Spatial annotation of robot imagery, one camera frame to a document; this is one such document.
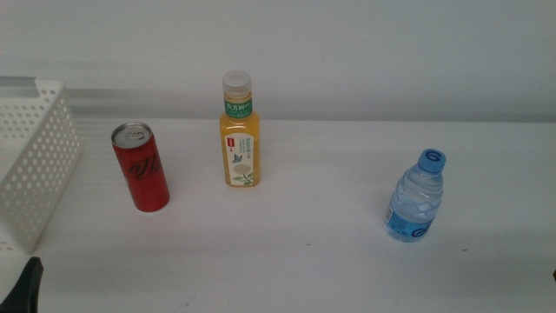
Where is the red cola can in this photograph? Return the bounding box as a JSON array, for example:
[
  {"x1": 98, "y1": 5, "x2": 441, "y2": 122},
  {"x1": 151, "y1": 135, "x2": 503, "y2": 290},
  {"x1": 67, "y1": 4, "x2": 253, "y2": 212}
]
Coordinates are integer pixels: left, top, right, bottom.
[{"x1": 110, "y1": 122, "x2": 171, "y2": 214}]

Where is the clear water bottle blue cap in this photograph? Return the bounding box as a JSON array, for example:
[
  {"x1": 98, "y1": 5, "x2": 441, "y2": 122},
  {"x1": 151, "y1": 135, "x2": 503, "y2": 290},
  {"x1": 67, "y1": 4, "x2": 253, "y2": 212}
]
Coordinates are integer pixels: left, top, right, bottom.
[{"x1": 383, "y1": 148, "x2": 447, "y2": 243}]

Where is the yellow juice bottle green label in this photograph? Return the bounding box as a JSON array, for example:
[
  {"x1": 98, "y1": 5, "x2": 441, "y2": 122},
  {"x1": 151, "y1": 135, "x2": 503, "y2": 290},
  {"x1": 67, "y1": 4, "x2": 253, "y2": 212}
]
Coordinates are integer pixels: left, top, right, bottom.
[{"x1": 218, "y1": 70, "x2": 261, "y2": 189}]

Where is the white perforated plastic basket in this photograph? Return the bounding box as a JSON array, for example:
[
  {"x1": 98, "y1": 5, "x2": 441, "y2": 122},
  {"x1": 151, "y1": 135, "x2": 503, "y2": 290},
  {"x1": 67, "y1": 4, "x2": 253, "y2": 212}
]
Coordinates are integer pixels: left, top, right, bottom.
[{"x1": 0, "y1": 79, "x2": 83, "y2": 256}]

